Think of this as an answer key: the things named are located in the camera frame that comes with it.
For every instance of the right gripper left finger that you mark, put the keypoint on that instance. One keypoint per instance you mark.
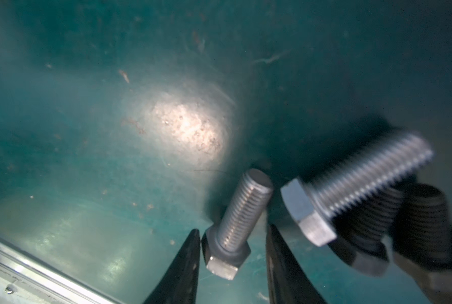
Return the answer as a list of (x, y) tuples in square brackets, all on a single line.
[(180, 282)]

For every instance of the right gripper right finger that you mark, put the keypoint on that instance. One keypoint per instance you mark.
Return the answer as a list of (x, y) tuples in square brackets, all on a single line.
[(287, 281)]

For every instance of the silver hex bolt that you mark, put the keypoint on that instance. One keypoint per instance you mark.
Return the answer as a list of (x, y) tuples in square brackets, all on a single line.
[(381, 163), (225, 245)]

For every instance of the black hex bolt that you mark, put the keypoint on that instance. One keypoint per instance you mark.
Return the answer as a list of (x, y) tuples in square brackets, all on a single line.
[(422, 241), (360, 232)]

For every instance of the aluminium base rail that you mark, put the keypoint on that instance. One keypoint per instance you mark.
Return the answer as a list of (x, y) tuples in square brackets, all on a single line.
[(25, 276)]

